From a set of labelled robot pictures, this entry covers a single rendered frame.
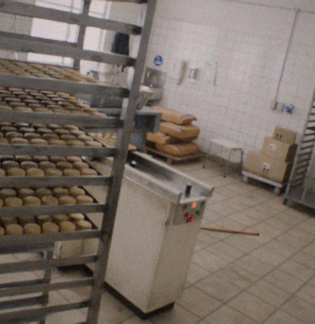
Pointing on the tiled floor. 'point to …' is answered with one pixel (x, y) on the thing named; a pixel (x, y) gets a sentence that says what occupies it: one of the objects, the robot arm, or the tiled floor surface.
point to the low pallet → (172, 155)
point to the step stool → (226, 153)
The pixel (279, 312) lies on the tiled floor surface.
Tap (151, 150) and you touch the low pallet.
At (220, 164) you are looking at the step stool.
